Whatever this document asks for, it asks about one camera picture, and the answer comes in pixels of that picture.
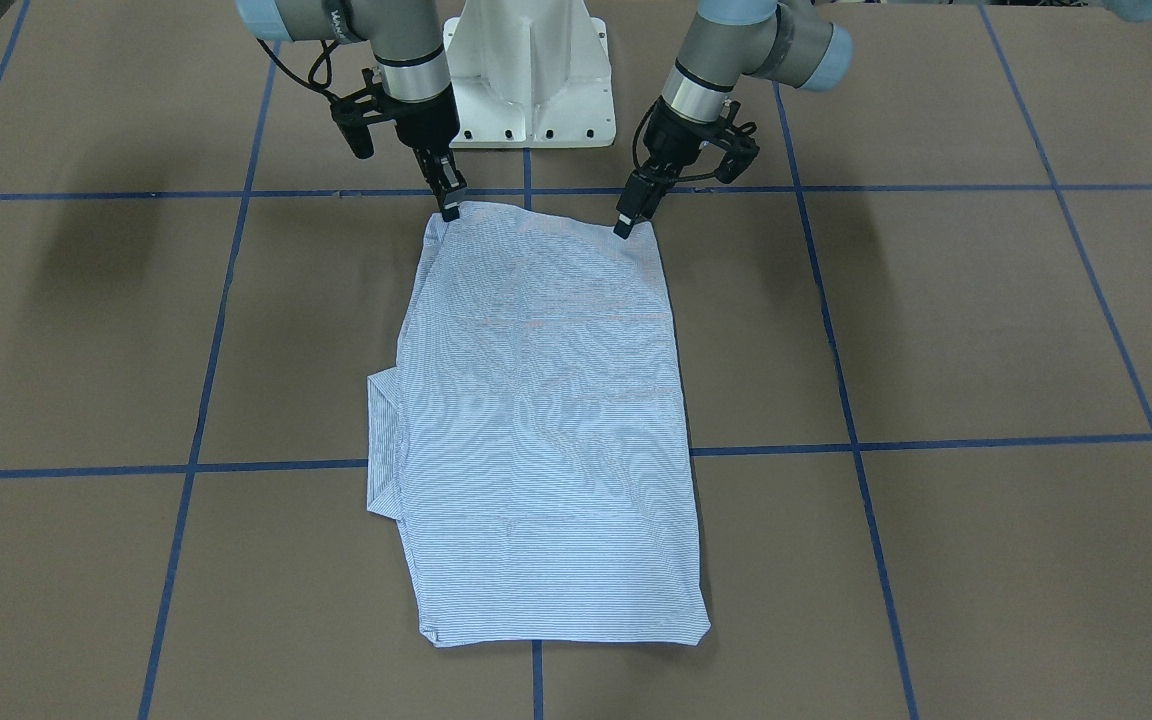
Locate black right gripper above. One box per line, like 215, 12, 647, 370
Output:
329, 83, 468, 223

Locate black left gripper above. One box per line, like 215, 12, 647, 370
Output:
613, 97, 760, 240

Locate light blue striped shirt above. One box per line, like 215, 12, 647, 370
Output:
366, 202, 710, 647

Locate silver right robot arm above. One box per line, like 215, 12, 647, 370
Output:
236, 1, 467, 222

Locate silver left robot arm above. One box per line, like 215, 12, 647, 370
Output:
613, 1, 854, 240

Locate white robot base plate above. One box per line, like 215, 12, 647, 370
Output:
442, 1, 617, 150

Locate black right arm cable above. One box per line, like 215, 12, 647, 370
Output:
256, 35, 377, 101

